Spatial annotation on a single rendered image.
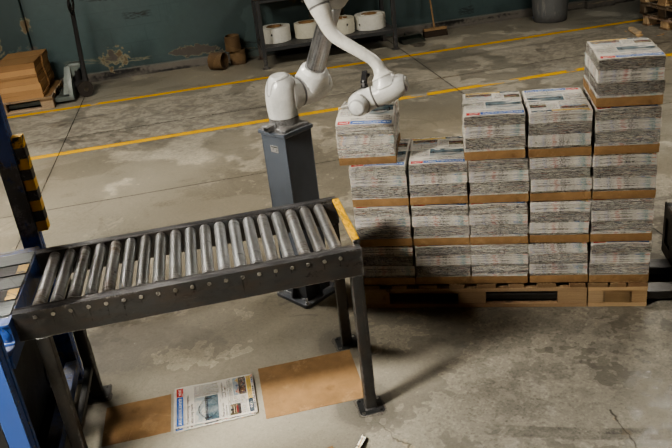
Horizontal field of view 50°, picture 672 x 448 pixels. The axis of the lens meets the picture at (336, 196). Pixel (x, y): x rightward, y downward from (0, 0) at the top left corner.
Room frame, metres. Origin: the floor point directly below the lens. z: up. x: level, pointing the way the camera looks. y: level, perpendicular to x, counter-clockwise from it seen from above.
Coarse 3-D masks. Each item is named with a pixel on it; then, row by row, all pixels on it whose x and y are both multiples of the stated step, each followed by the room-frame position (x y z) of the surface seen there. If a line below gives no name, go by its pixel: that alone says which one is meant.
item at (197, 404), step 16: (208, 384) 2.84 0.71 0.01; (224, 384) 2.82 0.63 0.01; (240, 384) 2.81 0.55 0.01; (176, 400) 2.74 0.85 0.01; (192, 400) 2.73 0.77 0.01; (208, 400) 2.72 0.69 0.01; (224, 400) 2.70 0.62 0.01; (240, 400) 2.69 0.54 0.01; (176, 416) 2.63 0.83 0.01; (192, 416) 2.62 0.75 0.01; (208, 416) 2.61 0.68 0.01; (224, 416) 2.59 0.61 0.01
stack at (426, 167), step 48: (432, 144) 3.53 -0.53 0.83; (384, 192) 3.33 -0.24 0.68; (432, 192) 3.28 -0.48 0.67; (480, 192) 3.23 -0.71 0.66; (528, 240) 3.23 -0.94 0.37; (384, 288) 3.34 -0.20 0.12; (432, 288) 3.29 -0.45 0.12; (480, 288) 3.23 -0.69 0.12; (528, 288) 3.19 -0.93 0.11; (576, 288) 3.14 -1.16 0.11
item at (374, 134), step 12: (384, 108) 3.46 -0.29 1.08; (336, 120) 3.40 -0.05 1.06; (348, 120) 3.38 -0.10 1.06; (360, 120) 3.36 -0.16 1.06; (372, 120) 3.35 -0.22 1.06; (384, 120) 3.33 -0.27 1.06; (336, 132) 3.35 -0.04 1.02; (348, 132) 3.34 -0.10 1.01; (360, 132) 3.33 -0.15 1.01; (372, 132) 3.32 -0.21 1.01; (384, 132) 3.31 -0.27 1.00; (348, 144) 3.36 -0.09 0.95; (360, 144) 3.35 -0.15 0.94; (372, 144) 3.34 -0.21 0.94; (384, 144) 3.33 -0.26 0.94; (396, 144) 3.43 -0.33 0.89; (348, 156) 3.37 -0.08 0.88; (360, 156) 3.36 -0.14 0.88; (372, 156) 3.35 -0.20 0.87
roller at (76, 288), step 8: (88, 248) 2.85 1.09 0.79; (80, 256) 2.77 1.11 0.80; (88, 256) 2.78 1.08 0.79; (80, 264) 2.69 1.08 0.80; (88, 264) 2.74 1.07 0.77; (80, 272) 2.62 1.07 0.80; (72, 280) 2.57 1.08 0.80; (80, 280) 2.56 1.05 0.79; (72, 288) 2.49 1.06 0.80; (80, 288) 2.51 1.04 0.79; (72, 296) 2.43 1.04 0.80
